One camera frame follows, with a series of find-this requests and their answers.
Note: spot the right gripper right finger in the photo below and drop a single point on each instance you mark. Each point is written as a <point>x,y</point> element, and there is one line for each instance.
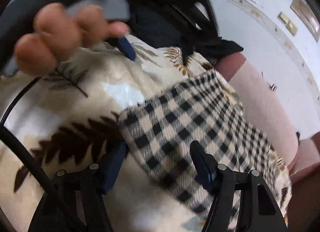
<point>258,208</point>

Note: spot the beige wall switch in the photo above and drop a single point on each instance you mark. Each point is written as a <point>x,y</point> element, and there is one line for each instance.
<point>290,26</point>

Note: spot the person's left hand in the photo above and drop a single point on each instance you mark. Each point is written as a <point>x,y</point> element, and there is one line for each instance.
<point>57,36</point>

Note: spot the leaf patterned cream blanket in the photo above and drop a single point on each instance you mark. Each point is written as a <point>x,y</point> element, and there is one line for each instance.
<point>65,121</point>

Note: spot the black clothing pile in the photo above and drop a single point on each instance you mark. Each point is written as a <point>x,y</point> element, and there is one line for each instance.
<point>157,32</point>

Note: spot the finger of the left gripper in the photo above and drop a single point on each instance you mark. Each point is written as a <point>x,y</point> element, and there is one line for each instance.
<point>123,45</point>

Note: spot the black beige checkered garment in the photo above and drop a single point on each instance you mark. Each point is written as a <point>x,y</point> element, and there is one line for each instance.
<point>159,133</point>

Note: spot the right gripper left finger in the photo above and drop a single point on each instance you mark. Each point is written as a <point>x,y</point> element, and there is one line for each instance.
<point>78,204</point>

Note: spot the pink bolster pillow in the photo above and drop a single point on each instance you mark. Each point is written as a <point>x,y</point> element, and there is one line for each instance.
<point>262,107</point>

